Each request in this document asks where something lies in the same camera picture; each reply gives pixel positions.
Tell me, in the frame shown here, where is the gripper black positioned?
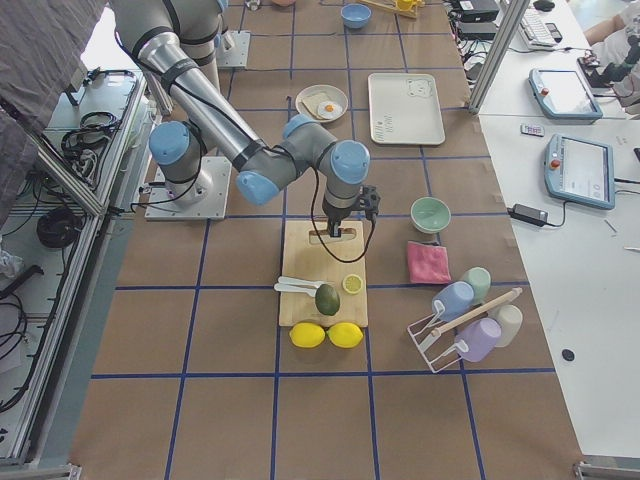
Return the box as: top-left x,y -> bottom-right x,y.
322,187 -> 361,237

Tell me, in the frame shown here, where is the bread slice from board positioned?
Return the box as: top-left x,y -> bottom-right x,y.
308,228 -> 357,245

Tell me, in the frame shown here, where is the white round plate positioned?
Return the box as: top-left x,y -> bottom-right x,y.
295,84 -> 349,123

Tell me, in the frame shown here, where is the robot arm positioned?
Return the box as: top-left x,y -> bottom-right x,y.
110,1 -> 379,239

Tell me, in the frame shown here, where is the bread slice on plate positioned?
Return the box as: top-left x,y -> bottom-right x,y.
302,92 -> 331,118

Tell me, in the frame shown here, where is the wooden cutting board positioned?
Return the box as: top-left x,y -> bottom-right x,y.
277,219 -> 369,328

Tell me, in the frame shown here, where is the half lemon slice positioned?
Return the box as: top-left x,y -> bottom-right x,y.
342,274 -> 364,295

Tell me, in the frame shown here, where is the avocado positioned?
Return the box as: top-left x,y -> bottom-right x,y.
314,283 -> 341,316

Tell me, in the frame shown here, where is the white spoon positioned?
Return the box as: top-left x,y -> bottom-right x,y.
274,276 -> 324,297

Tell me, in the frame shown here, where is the light green bowl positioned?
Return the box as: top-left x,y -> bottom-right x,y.
410,197 -> 451,234

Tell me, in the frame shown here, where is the pink cloth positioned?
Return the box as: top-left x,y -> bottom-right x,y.
407,241 -> 451,285

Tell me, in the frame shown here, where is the right yellow lemon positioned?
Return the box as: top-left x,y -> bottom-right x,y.
327,322 -> 364,349

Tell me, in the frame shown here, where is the yellow lemon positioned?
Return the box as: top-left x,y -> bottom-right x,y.
289,322 -> 326,349
327,322 -> 364,349

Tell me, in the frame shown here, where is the left yellow lemon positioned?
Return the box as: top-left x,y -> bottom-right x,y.
289,322 -> 326,349

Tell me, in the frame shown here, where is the fried egg toy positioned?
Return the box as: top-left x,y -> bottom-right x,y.
316,100 -> 344,121

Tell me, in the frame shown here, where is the cream bear tray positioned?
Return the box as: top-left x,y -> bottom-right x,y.
368,72 -> 446,146

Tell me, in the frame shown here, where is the blue cup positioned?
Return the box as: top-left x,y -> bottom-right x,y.
432,281 -> 474,322

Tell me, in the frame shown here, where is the green cup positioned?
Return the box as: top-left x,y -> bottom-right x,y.
460,266 -> 491,305

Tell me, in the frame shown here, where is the purple cup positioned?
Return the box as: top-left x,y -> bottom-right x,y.
454,317 -> 502,362

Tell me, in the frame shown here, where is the beige cup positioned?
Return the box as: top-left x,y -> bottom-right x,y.
488,304 -> 523,348

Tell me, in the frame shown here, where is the black power adapter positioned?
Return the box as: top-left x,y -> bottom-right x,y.
507,203 -> 548,227

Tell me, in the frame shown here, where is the blue bowl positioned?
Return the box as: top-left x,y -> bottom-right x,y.
340,3 -> 372,29

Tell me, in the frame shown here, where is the small card packet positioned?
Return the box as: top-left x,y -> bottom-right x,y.
520,124 -> 545,138

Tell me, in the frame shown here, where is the wooden mug rack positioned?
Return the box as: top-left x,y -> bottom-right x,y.
361,0 -> 418,19

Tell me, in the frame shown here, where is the pink bowl with ice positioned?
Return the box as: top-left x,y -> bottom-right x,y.
272,0 -> 296,7

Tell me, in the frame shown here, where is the yellow mug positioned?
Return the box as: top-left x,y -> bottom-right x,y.
395,0 -> 425,16

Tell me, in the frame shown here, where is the near teach pendant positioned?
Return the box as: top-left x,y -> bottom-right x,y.
543,134 -> 615,210

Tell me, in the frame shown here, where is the teach pendant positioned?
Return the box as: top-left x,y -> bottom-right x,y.
543,134 -> 615,210
528,69 -> 603,122

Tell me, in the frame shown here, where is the far teach pendant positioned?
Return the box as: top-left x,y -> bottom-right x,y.
528,69 -> 603,122

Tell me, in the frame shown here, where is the white keyboard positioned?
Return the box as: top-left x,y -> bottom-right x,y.
519,9 -> 557,50

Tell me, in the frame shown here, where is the grey curtain cloth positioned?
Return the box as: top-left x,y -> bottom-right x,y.
1,1 -> 105,221

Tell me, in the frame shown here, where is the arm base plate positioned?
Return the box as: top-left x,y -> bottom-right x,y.
216,30 -> 251,69
144,156 -> 231,221

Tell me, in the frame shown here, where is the white wire cup rack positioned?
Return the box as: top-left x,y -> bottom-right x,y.
406,286 -> 523,374

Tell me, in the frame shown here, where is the aluminium frame post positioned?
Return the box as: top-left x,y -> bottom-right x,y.
468,0 -> 529,114

